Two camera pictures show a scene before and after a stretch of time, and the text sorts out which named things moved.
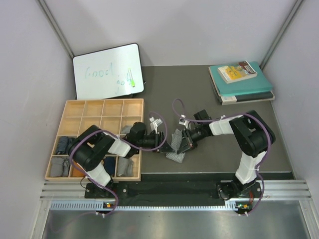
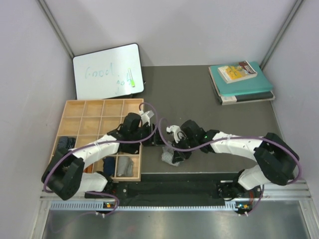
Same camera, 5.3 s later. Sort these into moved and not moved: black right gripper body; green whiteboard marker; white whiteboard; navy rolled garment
Moved: black right gripper body
Not moved: navy rolled garment; white whiteboard; green whiteboard marker
